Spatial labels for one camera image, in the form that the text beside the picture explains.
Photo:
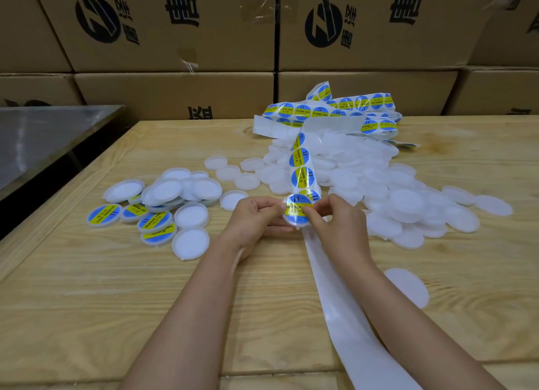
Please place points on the person's left hand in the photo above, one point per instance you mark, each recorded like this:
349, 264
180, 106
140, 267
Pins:
246, 223

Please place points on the person's right hand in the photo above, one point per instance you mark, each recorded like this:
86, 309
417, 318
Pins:
343, 233

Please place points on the person's left thumb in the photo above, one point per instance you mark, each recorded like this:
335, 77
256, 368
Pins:
271, 205

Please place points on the person's right thumb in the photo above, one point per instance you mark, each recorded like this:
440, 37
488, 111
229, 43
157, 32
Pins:
318, 215

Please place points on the white plastic lid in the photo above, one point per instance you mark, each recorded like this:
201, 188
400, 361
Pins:
407, 287
296, 220
232, 200

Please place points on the round blue yellow sticker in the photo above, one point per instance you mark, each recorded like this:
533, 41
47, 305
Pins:
297, 205

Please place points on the long sticker backing strip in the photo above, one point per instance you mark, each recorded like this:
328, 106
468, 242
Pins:
303, 166

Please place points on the person's left forearm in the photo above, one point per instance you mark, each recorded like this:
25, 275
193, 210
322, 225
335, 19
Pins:
189, 318

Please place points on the person's right forearm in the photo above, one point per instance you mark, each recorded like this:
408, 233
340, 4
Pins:
412, 330

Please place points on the pile of white plastic lids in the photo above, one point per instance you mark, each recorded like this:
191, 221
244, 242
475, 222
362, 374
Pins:
379, 183

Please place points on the cluster of white plastic lids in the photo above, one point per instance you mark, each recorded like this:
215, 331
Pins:
191, 215

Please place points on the blue yellow labelled lid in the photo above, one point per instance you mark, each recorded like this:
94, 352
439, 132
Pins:
134, 212
158, 236
155, 222
104, 215

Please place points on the stack of brown cardboard boxes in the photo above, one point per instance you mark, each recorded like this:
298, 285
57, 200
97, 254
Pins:
189, 31

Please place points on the grey metal table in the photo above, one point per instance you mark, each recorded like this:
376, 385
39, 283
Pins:
42, 141

